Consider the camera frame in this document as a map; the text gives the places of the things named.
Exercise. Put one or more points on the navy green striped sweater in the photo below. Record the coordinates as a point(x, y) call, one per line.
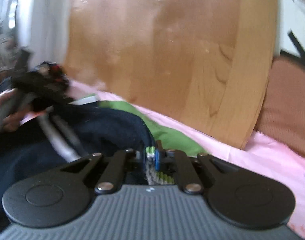
point(74, 131)

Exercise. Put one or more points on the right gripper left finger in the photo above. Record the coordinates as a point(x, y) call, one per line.
point(125, 167)

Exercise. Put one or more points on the wooden headboard panel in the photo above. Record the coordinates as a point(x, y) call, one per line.
point(204, 63)

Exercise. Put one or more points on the black red patterned garment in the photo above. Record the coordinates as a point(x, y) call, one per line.
point(47, 83)

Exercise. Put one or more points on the pink floral bed sheet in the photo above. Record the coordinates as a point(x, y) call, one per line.
point(262, 154)

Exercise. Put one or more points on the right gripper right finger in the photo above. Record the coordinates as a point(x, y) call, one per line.
point(186, 177)

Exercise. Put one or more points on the black tape cross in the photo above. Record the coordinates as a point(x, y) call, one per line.
point(298, 59)

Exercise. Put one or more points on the brown cushion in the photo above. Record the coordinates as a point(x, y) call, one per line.
point(282, 116)

